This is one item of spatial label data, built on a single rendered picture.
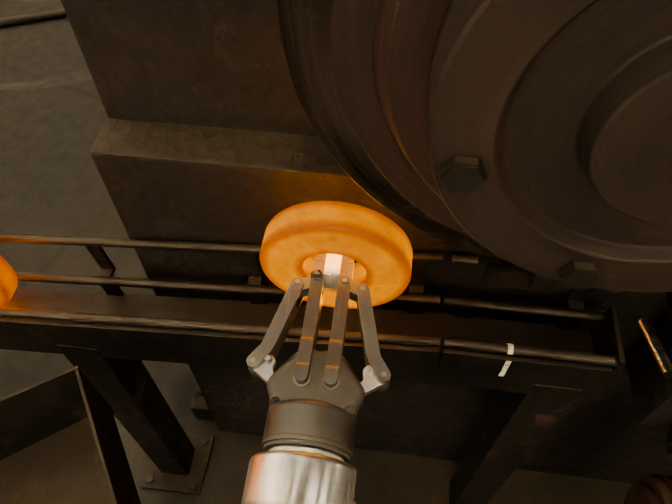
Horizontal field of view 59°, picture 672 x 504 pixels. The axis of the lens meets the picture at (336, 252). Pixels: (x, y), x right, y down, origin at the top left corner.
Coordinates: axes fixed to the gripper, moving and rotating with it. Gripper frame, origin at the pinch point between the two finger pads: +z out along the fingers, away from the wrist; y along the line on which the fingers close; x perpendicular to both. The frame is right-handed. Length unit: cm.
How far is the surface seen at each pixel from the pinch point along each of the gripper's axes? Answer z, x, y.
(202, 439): 1, -83, -31
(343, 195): 7.6, -0.4, -0.1
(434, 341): -2.5, -12.8, 11.5
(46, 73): 122, -90, -119
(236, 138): 11.8, 2.5, -12.3
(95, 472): -19.3, -22.5, -26.3
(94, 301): 2.8, -22.7, -34.4
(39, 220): 58, -87, -94
